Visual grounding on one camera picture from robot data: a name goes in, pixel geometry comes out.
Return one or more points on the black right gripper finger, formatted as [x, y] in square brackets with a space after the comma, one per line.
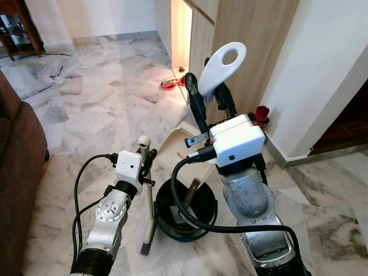
[196, 103]
[227, 102]

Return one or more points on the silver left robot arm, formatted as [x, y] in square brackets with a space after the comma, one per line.
[109, 215]

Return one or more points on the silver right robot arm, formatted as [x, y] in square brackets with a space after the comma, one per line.
[253, 201]

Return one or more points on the red pet bowl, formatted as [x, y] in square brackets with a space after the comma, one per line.
[168, 85]

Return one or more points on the red bottle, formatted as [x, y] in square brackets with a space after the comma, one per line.
[262, 115]

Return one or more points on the long brown cardboard strip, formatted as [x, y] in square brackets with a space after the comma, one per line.
[191, 195]

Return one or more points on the light wooden cabinet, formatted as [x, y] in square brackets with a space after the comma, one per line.
[259, 52]

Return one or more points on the black round waste bin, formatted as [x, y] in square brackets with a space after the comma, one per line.
[204, 221]

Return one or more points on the brown fabric sofa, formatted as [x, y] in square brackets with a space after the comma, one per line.
[20, 184]

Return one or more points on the dark wooden side table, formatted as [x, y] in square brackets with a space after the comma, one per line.
[17, 29]

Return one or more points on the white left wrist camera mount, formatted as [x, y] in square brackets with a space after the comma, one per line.
[129, 167]

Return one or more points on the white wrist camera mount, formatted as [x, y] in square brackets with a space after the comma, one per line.
[238, 141]
[129, 167]

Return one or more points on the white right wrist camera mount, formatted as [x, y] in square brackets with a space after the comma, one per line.
[238, 141]

